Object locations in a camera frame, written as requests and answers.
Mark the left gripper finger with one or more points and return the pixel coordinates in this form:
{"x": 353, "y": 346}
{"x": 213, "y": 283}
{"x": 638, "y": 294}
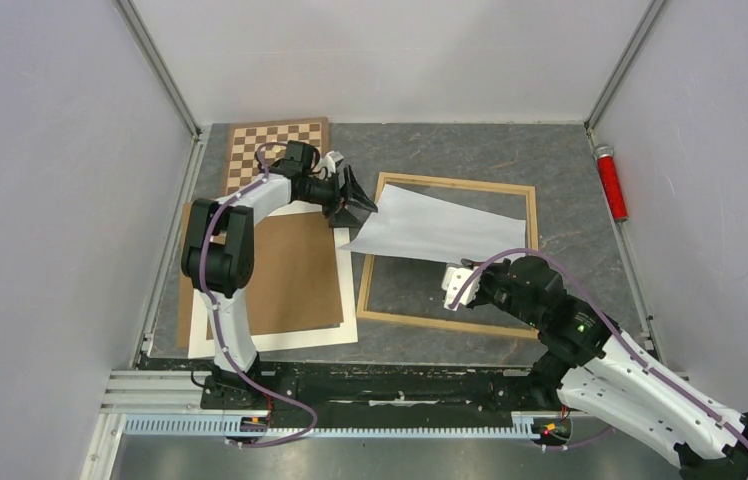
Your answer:
{"x": 354, "y": 194}
{"x": 345, "y": 219}

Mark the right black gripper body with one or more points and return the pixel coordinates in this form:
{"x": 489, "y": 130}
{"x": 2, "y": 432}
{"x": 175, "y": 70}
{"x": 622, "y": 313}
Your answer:
{"x": 496, "y": 289}

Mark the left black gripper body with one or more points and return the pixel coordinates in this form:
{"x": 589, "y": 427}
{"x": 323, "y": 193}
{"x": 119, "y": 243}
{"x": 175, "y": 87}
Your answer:
{"x": 326, "y": 194}

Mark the landscape photo print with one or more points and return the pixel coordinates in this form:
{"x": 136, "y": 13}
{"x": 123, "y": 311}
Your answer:
{"x": 412, "y": 225}

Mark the brown frame backing board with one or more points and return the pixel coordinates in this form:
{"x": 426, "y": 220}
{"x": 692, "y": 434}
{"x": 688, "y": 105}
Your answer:
{"x": 294, "y": 278}

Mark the wooden picture frame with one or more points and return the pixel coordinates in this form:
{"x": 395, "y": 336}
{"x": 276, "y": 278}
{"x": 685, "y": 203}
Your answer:
{"x": 528, "y": 192}

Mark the red glitter microphone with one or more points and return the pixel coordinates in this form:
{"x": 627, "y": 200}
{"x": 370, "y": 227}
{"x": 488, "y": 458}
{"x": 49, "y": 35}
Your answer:
{"x": 604, "y": 159}

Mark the cream photo mat board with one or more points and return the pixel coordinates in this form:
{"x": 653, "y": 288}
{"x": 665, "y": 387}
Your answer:
{"x": 347, "y": 298}

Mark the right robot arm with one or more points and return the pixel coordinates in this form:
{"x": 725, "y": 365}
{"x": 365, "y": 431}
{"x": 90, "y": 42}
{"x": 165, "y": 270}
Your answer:
{"x": 592, "y": 365}

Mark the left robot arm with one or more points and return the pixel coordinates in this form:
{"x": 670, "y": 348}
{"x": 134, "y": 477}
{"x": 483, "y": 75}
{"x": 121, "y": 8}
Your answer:
{"x": 218, "y": 255}

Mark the wooden chessboard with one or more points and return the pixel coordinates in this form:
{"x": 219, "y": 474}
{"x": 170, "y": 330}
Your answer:
{"x": 243, "y": 140}

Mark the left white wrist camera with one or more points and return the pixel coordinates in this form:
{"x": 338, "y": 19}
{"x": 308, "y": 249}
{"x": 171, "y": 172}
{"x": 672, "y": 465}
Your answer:
{"x": 331, "y": 161}

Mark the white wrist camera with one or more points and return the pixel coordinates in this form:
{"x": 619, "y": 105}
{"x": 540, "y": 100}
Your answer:
{"x": 331, "y": 161}
{"x": 457, "y": 281}

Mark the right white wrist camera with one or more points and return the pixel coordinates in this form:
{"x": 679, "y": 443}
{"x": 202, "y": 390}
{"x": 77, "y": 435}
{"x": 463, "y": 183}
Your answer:
{"x": 457, "y": 281}

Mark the white slotted cable duct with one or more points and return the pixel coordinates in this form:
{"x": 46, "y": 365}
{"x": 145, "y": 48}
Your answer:
{"x": 257, "y": 428}

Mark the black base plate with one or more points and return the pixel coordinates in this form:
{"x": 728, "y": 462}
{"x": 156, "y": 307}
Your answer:
{"x": 399, "y": 396}

